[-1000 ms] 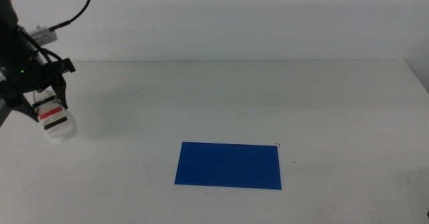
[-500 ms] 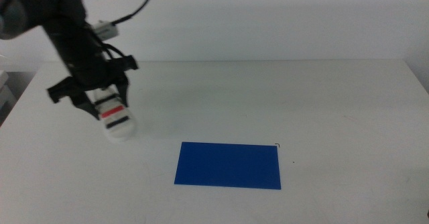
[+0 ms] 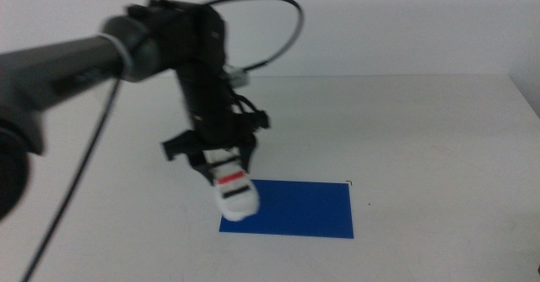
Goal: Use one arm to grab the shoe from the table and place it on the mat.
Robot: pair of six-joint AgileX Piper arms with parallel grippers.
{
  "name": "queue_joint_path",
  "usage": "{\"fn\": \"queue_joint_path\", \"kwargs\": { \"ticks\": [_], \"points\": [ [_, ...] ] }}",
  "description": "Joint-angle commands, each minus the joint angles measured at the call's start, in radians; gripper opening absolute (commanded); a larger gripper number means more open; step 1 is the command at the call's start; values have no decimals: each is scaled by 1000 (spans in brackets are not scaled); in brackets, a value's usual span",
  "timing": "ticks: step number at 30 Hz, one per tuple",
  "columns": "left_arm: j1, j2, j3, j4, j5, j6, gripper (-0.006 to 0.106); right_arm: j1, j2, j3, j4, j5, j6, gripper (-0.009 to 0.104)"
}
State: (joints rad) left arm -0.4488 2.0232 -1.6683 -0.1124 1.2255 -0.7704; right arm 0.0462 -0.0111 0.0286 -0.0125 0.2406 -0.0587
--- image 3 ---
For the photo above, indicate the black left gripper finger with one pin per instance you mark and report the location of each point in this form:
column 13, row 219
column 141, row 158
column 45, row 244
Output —
column 183, row 144
column 249, row 151

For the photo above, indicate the blue rectangular mat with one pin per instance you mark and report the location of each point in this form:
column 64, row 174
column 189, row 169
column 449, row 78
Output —
column 304, row 210

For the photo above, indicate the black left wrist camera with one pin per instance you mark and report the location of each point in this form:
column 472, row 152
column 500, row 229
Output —
column 253, row 119

